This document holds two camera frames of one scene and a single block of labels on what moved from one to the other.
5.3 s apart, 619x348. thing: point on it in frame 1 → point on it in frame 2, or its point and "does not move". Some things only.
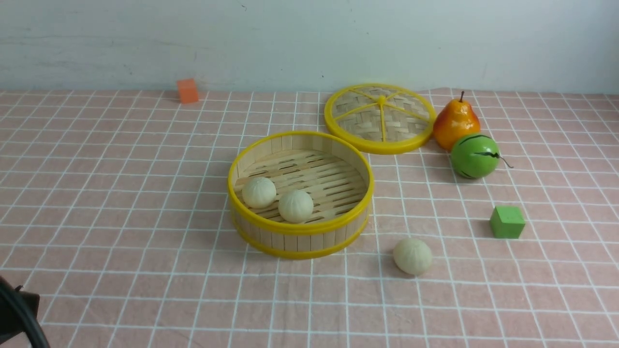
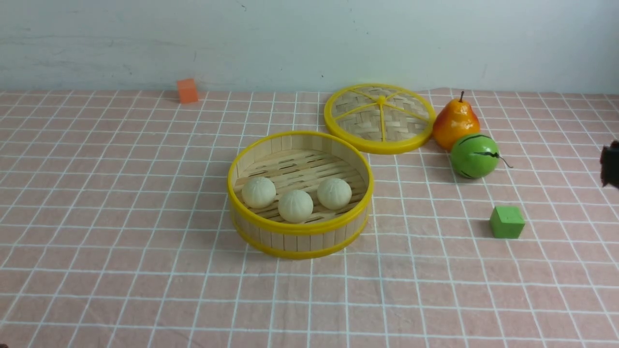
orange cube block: x=187 y=90 does not move
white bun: x=259 y=192 does not move
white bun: x=412 y=256 → x=334 y=193
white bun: x=295 y=206 does not move
